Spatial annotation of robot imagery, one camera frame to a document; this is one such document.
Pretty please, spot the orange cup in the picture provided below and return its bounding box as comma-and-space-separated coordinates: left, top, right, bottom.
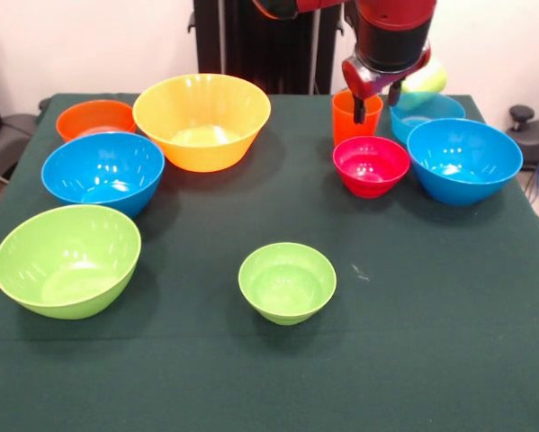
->
332, 89, 384, 148

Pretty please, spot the small ribbed blue bowl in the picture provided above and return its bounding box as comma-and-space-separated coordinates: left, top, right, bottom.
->
389, 92, 467, 148

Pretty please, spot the large yellow bowl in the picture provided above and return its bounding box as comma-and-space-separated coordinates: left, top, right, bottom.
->
131, 73, 273, 174

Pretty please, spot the large green bowl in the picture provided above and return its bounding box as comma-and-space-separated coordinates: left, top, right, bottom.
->
0, 203, 143, 321

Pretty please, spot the dark green table cloth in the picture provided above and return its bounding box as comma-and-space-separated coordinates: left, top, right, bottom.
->
0, 92, 539, 432

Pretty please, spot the green cup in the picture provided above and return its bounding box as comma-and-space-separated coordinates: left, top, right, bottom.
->
399, 58, 448, 96

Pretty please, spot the large blue bowl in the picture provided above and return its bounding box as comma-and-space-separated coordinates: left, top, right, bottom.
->
40, 131, 166, 220
407, 117, 524, 208

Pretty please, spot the grey base leg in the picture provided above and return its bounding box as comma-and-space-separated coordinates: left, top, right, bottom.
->
0, 114, 39, 170

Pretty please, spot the orange bowl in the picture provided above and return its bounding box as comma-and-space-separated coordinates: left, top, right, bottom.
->
55, 99, 138, 143

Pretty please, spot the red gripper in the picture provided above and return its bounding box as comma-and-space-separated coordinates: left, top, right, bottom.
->
340, 43, 433, 125

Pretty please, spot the small green bowl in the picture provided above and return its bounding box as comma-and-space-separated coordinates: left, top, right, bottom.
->
238, 241, 338, 327

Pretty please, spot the small pink bowl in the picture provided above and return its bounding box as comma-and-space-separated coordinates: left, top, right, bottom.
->
332, 136, 411, 199

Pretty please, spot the black chair base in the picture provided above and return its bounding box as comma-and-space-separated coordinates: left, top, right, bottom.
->
505, 104, 539, 202

